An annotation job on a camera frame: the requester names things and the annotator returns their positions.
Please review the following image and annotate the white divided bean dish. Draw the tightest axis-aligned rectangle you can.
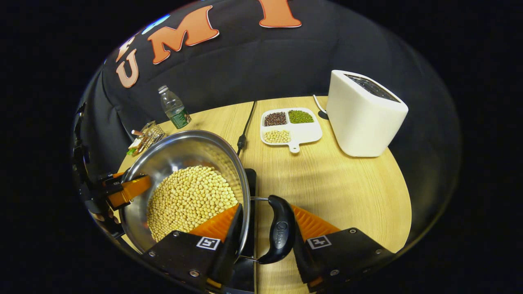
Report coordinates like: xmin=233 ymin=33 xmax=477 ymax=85
xmin=260 ymin=107 xmax=323 ymax=154

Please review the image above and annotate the pile of soybeans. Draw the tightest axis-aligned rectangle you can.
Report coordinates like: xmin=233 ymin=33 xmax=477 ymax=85
xmin=146 ymin=165 xmax=239 ymax=242

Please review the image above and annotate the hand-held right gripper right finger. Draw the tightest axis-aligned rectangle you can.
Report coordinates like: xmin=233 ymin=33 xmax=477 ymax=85
xmin=291 ymin=204 xmax=397 ymax=292

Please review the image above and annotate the clear plastic water bottle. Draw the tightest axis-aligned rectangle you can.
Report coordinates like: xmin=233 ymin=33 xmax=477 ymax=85
xmin=158 ymin=85 xmax=192 ymax=129

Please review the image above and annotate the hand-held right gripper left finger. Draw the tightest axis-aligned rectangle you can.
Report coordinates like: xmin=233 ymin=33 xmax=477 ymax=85
xmin=141 ymin=203 xmax=244 ymax=288

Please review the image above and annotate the wire metal basket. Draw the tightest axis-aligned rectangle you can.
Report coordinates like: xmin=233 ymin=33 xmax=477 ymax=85
xmin=135 ymin=121 xmax=166 ymax=154

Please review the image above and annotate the stainless steel pot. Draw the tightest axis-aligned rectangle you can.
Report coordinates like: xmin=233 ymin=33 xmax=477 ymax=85
xmin=118 ymin=130 xmax=296 ymax=265

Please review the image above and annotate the black induction cooktop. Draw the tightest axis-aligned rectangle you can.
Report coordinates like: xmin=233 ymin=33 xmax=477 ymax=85
xmin=223 ymin=168 xmax=258 ymax=294

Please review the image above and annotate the black power cable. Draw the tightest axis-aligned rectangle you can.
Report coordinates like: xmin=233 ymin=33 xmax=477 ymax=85
xmin=236 ymin=101 xmax=257 ymax=156

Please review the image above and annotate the white toaster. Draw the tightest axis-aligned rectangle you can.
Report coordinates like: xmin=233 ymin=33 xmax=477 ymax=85
xmin=326 ymin=70 xmax=409 ymax=158

